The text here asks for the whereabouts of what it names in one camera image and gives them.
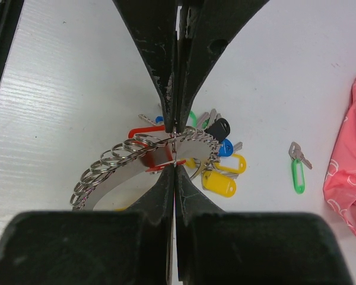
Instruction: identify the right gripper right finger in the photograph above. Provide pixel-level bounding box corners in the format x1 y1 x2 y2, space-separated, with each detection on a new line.
174 166 352 284

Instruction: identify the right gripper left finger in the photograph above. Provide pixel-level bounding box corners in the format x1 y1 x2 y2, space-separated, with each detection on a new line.
0 166 174 284

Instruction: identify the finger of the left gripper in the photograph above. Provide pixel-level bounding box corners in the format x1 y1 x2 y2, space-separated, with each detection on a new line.
113 0 177 132
176 0 268 132

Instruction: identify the key organiser ring with keys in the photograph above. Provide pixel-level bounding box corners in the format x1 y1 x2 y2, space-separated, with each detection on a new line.
69 108 247 212

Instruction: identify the key with red tag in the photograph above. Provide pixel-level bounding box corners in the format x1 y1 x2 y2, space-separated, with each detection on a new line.
128 125 174 173

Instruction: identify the key with green tag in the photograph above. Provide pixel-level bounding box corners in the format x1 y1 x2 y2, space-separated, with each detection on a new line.
288 141 313 194

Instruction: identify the crumpled pink plastic bag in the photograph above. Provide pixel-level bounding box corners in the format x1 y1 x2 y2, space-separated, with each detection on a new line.
323 79 356 236

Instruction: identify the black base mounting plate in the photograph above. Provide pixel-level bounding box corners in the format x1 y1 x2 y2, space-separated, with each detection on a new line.
0 0 25 128

